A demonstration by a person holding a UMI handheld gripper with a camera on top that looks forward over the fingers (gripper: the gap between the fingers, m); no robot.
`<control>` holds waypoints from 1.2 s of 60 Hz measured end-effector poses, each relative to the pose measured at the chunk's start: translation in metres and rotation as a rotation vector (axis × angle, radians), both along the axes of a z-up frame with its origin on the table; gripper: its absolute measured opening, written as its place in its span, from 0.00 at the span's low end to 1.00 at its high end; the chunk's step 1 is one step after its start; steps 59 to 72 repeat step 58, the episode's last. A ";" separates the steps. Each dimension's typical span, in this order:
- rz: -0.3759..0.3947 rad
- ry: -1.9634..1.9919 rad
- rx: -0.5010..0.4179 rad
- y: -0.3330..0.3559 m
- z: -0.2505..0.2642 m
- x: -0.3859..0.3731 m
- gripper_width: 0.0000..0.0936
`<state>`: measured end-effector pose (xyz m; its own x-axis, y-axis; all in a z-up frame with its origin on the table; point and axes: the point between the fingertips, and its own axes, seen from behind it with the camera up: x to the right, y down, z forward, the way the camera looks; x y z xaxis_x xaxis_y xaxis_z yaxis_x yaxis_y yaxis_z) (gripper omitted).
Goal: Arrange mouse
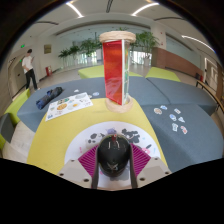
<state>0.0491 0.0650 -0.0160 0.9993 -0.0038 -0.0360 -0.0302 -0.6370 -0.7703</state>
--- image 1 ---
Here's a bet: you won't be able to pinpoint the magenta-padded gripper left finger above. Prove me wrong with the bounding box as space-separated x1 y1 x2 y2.
57 144 101 190

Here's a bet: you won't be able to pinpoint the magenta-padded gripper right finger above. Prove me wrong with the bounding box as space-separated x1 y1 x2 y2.
128 143 173 190

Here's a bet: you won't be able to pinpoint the black computer mouse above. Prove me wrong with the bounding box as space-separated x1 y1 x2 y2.
97 133 132 178

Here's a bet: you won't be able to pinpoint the small scattered stickers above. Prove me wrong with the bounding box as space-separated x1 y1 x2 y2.
153 104 189 135

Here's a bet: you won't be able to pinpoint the white sticker sheet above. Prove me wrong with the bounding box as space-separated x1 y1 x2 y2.
44 92 94 122

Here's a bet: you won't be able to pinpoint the dark blue folded umbrella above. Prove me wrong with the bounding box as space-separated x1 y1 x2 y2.
35 86 64 111

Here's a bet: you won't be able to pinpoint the grey seat block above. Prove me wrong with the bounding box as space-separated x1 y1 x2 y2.
0 113 15 144

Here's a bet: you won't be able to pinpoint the yellow-green upholstered bench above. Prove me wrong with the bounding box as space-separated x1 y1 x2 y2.
0 88 31 151
77 64 182 83

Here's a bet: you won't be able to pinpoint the red column with wooden ends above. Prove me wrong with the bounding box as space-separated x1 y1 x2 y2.
98 30 137 114

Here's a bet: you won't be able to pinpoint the dark framed chair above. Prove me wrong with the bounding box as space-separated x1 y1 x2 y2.
195 79 224 113

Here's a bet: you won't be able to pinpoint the person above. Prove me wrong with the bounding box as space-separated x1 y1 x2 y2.
21 48 40 92

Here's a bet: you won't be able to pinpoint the row of potted plants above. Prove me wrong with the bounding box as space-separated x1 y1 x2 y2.
57 30 160 68

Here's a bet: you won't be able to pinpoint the ceiling light strips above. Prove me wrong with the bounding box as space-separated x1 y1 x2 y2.
65 0 214 53

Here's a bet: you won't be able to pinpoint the framed wall picture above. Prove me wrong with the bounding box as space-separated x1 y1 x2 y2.
43 44 53 55

